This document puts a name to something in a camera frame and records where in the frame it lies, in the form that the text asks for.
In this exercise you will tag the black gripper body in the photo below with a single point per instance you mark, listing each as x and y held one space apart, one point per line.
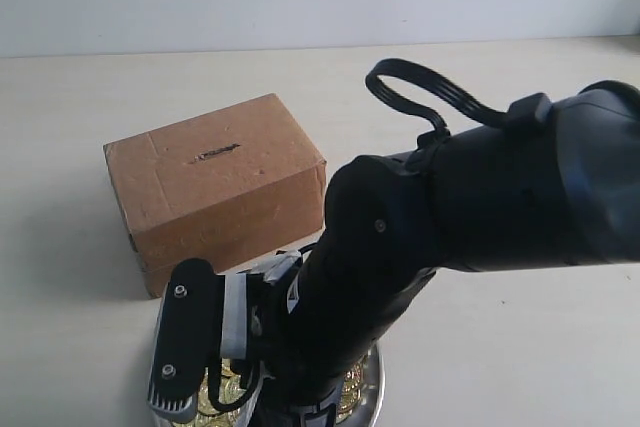
301 386

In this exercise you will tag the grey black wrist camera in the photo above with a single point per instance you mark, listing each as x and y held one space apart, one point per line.
203 319

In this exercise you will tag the brown cardboard box with slot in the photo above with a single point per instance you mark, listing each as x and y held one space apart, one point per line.
227 186

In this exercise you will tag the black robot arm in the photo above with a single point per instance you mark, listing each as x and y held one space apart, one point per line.
557 186

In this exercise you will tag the round steel plate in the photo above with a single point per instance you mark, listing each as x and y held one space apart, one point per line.
358 403

